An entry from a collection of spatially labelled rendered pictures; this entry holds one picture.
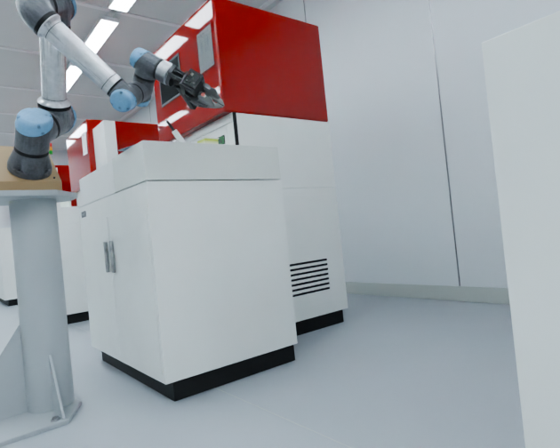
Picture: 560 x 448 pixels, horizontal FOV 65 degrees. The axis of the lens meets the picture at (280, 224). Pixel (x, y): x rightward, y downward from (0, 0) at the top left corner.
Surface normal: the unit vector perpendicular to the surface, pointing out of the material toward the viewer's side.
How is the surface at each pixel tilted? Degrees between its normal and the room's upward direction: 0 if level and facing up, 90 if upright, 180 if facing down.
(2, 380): 90
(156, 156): 90
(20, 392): 90
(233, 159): 90
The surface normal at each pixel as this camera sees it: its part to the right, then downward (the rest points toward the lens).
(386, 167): -0.78, 0.07
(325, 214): 0.61, -0.07
